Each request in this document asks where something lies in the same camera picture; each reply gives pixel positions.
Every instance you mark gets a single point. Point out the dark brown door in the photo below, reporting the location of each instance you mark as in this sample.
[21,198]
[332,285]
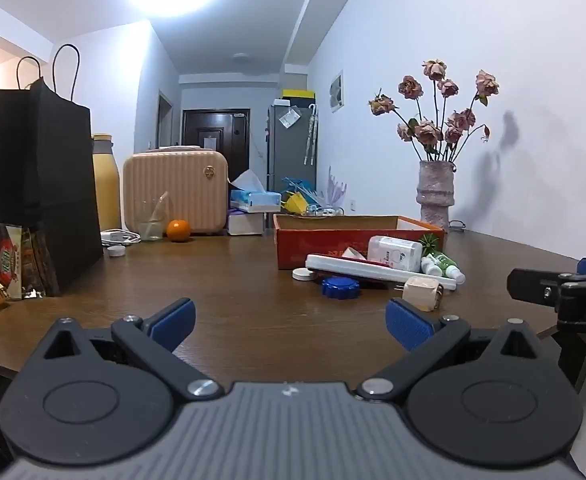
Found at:
[218,140]

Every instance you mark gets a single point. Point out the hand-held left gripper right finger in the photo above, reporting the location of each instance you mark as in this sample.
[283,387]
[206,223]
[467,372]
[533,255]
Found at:
[409,322]

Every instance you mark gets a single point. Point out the white cardboard box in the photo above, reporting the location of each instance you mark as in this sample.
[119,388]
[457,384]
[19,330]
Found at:
[245,222]

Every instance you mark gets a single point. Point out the pink textured vase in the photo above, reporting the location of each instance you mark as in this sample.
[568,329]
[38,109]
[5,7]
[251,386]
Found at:
[435,190]

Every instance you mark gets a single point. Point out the blue ribbed cap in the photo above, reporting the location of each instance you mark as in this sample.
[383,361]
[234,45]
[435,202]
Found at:
[340,287]

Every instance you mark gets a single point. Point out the side door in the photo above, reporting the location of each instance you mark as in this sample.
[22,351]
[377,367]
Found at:
[164,120]

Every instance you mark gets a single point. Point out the orange fruit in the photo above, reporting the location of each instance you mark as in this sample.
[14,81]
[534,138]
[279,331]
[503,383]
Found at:
[178,230]

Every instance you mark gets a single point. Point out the red cardboard box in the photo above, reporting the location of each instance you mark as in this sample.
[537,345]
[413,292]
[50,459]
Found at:
[318,242]

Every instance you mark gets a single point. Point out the dried pink roses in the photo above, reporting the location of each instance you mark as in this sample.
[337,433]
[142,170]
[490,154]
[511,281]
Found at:
[428,132]

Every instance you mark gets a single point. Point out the yellow plastic item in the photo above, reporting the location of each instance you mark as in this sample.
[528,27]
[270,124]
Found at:
[294,203]

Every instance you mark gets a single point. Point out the pink ribbed suitcase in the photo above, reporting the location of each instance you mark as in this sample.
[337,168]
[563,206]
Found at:
[183,190]

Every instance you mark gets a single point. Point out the large black paper bag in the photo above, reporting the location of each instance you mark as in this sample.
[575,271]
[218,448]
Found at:
[53,185]

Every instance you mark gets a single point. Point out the yellow box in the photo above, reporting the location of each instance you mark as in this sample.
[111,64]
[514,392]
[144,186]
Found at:
[298,95]

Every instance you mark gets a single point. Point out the small white round cap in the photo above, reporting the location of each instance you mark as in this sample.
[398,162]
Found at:
[116,251]

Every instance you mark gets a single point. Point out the long white box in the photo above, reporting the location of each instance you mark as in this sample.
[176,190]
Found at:
[388,272]

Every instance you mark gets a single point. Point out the beige cube charger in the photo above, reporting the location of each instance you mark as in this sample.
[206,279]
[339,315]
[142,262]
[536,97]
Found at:
[419,294]

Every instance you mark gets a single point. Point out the wall picture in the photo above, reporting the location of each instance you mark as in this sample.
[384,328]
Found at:
[337,91]

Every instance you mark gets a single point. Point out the grey fridge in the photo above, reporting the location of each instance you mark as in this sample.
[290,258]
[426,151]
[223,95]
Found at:
[285,155]

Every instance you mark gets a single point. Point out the hanging white umbrella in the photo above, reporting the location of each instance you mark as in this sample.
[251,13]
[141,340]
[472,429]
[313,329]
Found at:
[311,130]

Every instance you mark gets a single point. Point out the purple flower decoration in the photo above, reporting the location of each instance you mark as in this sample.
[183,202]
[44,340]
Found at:
[335,187]

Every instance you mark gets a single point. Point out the white round disc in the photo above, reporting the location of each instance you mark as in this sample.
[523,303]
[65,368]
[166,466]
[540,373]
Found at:
[304,274]

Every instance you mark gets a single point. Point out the blue tissue box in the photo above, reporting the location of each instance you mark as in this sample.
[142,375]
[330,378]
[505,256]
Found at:
[255,199]

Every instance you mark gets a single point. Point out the paper sheet on fridge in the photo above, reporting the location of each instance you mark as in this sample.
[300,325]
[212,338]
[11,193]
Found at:
[289,117]

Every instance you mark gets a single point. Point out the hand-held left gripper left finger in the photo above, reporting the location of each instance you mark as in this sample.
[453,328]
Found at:
[173,322]

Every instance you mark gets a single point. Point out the clear glass cup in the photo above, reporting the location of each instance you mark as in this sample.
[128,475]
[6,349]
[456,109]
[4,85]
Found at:
[150,222]

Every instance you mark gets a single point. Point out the yellow bottle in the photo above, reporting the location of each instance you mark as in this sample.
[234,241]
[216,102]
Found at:
[105,185]

